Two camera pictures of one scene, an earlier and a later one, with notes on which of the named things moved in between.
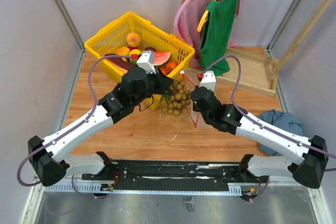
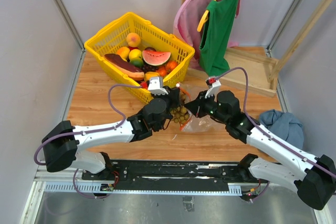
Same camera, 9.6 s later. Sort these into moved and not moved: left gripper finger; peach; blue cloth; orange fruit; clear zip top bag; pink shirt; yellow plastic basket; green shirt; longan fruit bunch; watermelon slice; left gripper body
Moved: left gripper body; longan fruit bunch; left gripper finger; clear zip top bag
Not moved: peach; pink shirt; yellow plastic basket; watermelon slice; blue cloth; green shirt; orange fruit
